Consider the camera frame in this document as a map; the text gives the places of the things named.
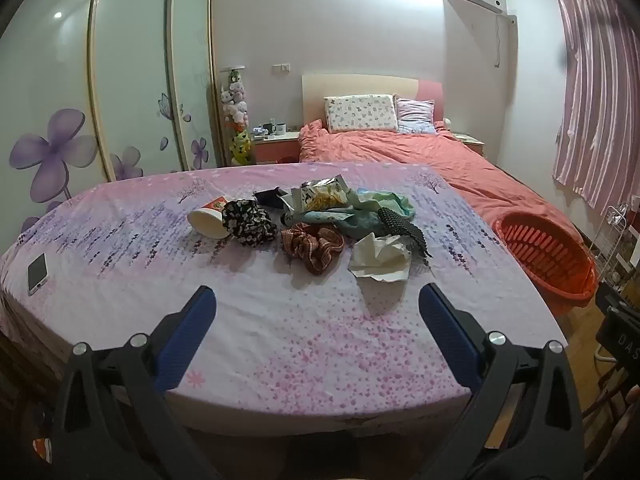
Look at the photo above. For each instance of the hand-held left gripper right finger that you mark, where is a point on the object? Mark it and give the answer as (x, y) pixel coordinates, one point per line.
(450, 340)

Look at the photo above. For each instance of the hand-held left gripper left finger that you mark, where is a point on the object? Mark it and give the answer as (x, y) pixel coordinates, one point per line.
(186, 340)

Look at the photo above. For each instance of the orange plastic basket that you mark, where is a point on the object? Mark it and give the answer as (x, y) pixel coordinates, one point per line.
(545, 255)

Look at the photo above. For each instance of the light green sock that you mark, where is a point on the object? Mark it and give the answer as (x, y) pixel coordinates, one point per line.
(385, 202)

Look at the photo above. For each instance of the yellow snack packet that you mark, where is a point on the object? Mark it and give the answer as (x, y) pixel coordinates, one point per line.
(322, 192)

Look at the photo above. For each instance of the crumpled white tissue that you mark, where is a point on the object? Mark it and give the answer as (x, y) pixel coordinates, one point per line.
(380, 257)

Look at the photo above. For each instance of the pink floral printed tablecloth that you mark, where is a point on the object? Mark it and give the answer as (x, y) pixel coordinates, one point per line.
(300, 320)

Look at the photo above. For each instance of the white red paper cup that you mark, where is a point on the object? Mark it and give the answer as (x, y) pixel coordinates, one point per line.
(205, 220)

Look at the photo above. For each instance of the black dotted cloth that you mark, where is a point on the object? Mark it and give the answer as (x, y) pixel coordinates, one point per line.
(400, 227)

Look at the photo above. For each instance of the black floral scrunchie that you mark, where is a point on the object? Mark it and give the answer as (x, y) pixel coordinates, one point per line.
(247, 222)

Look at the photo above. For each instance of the brown plaid scrunchie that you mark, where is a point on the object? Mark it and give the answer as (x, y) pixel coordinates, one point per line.
(312, 245)

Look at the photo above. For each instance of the white smartphone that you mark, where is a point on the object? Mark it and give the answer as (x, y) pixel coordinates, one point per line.
(37, 272)

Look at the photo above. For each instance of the dark blue small packet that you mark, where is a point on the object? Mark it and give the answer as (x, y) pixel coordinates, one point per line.
(270, 196)

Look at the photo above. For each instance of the floral hand cream tube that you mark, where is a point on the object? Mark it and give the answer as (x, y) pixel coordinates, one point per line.
(325, 216)

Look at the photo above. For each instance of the bed with salmon duvet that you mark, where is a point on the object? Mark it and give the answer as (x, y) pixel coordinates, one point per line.
(425, 160)

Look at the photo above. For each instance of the pink nightstand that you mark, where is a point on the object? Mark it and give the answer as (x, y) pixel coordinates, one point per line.
(470, 141)
(277, 149)

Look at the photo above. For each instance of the small white round lamp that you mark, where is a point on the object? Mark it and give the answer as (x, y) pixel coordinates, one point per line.
(447, 123)

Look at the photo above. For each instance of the pink striped pillow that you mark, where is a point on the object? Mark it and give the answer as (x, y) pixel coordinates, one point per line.
(415, 116)

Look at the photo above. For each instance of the dark mug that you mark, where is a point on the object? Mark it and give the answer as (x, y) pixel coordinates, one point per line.
(267, 128)

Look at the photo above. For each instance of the clear tube of plush toys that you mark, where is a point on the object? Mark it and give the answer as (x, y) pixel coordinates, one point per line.
(236, 115)

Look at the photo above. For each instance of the white mug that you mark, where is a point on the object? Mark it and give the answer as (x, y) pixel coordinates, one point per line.
(280, 129)

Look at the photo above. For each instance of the white floral pillow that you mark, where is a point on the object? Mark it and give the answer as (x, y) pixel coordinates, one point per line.
(360, 112)

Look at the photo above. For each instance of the pink striped curtain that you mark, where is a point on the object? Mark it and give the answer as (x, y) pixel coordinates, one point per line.
(600, 95)

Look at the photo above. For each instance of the flower printed sliding wardrobe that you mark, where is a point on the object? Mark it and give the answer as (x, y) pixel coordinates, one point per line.
(100, 85)

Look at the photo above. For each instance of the beige pink headboard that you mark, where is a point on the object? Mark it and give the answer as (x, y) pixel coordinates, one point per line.
(350, 85)

